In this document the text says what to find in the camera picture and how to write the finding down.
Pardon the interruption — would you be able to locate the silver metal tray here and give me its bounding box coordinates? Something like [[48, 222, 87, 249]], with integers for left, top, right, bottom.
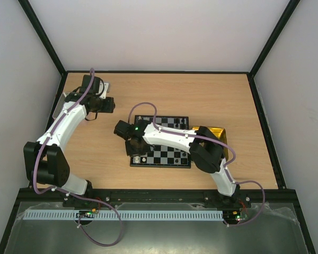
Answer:
[[52, 100, 62, 120]]

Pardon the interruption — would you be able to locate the black magnetic chess board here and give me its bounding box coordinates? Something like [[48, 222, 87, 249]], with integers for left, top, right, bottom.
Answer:
[[130, 116, 191, 169]]

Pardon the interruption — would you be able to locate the purple cable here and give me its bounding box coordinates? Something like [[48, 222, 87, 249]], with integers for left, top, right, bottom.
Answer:
[[127, 103, 266, 228], [33, 67, 124, 247]]

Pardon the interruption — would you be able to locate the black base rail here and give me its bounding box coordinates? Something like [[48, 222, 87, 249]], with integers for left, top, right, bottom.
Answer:
[[62, 188, 295, 210]]

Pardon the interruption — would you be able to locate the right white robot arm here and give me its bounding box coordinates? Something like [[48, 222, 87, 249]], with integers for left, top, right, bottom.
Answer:
[[114, 120, 240, 207]]

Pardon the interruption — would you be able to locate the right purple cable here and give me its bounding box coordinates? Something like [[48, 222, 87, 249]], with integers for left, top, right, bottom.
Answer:
[[127, 103, 266, 228]]

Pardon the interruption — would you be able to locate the gold metal tin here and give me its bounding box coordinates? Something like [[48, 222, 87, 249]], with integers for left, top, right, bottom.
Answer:
[[192, 125, 230, 162]]

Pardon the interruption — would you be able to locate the black frame enclosure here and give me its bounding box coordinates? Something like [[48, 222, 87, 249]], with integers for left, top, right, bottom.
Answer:
[[0, 0, 315, 253]]

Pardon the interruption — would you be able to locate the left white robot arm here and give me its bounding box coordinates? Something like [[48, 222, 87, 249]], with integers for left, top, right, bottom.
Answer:
[[23, 72, 115, 196]]

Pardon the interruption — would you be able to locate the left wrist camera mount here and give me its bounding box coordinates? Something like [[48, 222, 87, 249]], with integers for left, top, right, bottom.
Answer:
[[99, 81, 110, 99]]

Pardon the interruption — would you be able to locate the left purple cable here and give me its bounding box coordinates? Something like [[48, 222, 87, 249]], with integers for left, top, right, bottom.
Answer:
[[33, 67, 124, 247]]

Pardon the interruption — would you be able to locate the white slotted cable duct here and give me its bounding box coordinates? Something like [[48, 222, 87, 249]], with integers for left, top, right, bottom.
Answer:
[[23, 210, 223, 221]]

